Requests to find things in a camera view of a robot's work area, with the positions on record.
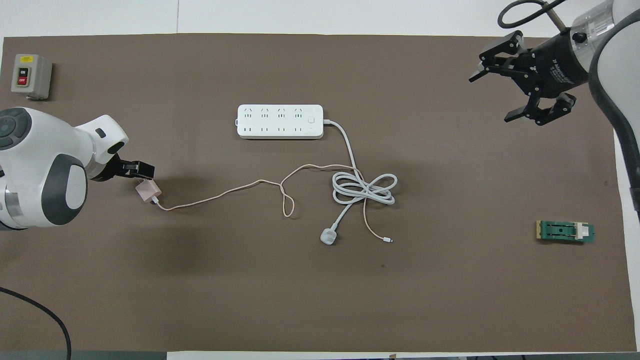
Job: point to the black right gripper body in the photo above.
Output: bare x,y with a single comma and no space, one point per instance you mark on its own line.
555,65

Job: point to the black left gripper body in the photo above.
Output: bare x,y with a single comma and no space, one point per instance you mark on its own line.
110,170

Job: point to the pink charger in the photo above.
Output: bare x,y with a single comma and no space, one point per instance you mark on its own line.
148,191

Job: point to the white power strip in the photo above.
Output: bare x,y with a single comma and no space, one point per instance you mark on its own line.
280,121

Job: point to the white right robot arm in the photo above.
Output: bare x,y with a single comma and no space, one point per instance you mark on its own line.
615,60

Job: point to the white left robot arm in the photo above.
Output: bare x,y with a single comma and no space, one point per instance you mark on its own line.
40,165

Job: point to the green board on yellow sponge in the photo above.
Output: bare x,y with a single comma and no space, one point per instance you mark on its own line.
562,231

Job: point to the brown table mat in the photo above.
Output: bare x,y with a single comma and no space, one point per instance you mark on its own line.
300,290

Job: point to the grey switch box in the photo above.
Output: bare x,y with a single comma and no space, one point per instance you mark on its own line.
30,76

